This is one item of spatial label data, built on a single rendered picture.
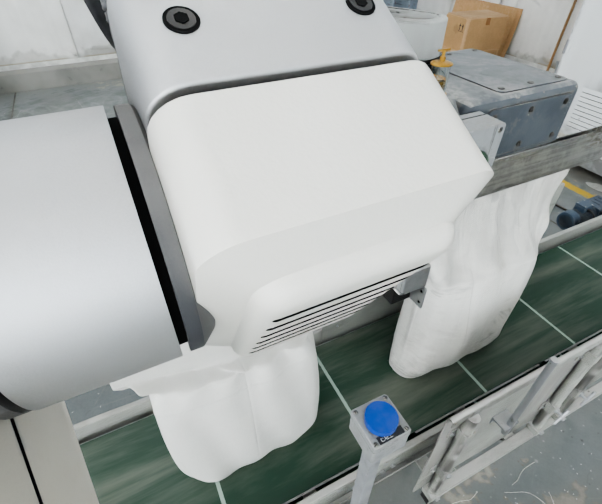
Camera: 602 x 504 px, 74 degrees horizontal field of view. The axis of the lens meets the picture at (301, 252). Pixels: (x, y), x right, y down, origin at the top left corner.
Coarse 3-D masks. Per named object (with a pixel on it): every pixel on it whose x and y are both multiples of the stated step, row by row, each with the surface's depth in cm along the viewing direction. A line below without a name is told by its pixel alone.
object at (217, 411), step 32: (192, 352) 78; (224, 352) 81; (288, 352) 87; (128, 384) 79; (160, 384) 80; (192, 384) 80; (224, 384) 81; (256, 384) 86; (288, 384) 92; (160, 416) 80; (192, 416) 83; (224, 416) 86; (256, 416) 93; (288, 416) 99; (192, 448) 89; (224, 448) 95; (256, 448) 101
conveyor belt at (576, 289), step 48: (576, 240) 184; (528, 288) 161; (576, 288) 161; (384, 336) 142; (528, 336) 142; (576, 336) 142; (336, 384) 128; (384, 384) 128; (432, 384) 128; (480, 384) 128; (144, 432) 116; (336, 432) 116; (96, 480) 106; (144, 480) 106; (192, 480) 106; (240, 480) 106; (288, 480) 106; (336, 480) 114
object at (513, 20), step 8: (456, 0) 499; (464, 0) 489; (472, 0) 479; (480, 0) 472; (456, 8) 501; (464, 8) 491; (472, 8) 481; (480, 8) 472; (488, 8) 464; (496, 8) 454; (504, 8) 446; (512, 8) 438; (512, 16) 440; (520, 16) 435; (512, 24) 442; (504, 32) 451; (512, 32) 446; (504, 40) 452; (504, 48) 457; (504, 56) 459
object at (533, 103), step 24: (456, 72) 64; (480, 72) 64; (504, 72) 64; (528, 72) 64; (456, 96) 56; (480, 96) 56; (504, 96) 56; (528, 96) 58; (552, 96) 60; (504, 120) 58; (528, 120) 60; (552, 120) 63; (504, 144) 61; (528, 144) 64
